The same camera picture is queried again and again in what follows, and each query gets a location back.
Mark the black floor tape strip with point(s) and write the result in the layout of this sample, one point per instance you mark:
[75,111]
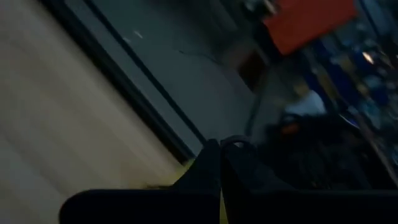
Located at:
[140,66]

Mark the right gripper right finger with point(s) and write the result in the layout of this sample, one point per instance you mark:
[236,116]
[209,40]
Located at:
[242,174]

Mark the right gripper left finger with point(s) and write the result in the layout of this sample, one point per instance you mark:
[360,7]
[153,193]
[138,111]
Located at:
[205,174]

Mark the black equipment case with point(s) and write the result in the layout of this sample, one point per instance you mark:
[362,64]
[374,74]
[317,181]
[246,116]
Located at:
[326,155]

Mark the blue storage bin shelf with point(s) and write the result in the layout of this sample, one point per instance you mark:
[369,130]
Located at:
[342,81]

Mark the dark brown rubber band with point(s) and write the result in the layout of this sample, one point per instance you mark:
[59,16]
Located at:
[234,136]

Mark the orange-red hanging cloth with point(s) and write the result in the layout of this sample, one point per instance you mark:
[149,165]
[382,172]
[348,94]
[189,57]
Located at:
[308,21]

